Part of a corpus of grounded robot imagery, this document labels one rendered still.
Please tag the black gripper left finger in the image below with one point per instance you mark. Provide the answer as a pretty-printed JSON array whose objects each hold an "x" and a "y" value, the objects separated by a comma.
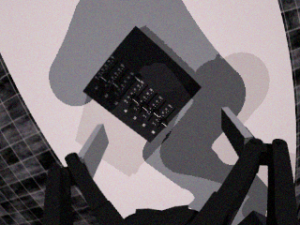
[{"x": 80, "y": 170}]

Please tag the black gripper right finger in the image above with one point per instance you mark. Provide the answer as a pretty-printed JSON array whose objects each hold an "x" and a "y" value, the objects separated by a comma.
[{"x": 225, "y": 203}]

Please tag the black lighting desk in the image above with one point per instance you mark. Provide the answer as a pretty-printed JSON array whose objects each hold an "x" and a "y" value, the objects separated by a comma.
[{"x": 159, "y": 90}]

